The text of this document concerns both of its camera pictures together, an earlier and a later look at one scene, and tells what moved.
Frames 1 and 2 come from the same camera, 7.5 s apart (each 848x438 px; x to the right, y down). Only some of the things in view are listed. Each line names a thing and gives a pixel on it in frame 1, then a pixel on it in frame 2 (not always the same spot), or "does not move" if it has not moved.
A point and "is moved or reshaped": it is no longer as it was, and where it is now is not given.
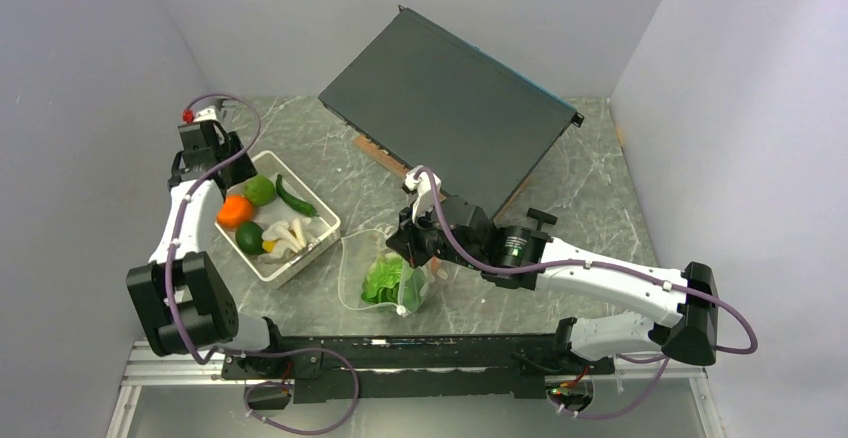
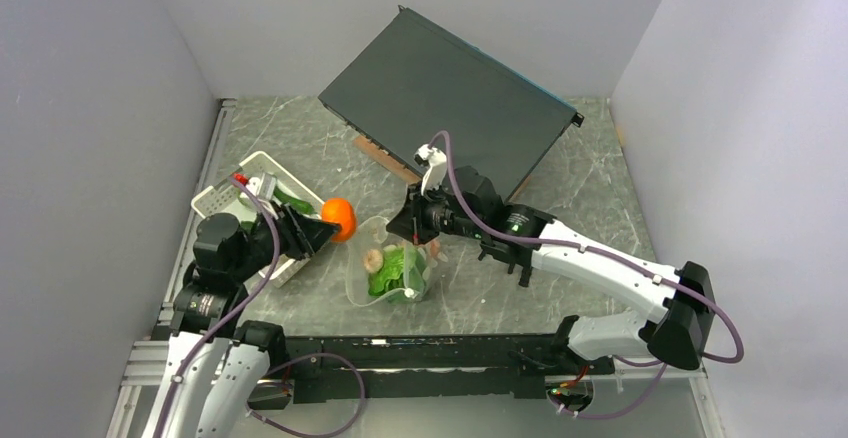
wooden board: x=399 y=167 does not move
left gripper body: x=241 y=170 to x=293 y=243
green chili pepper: x=293 y=201 does not move
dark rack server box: x=428 y=100 does not move
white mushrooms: x=290 y=239 is moved or reshaped
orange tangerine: x=234 y=210 to x=342 y=212
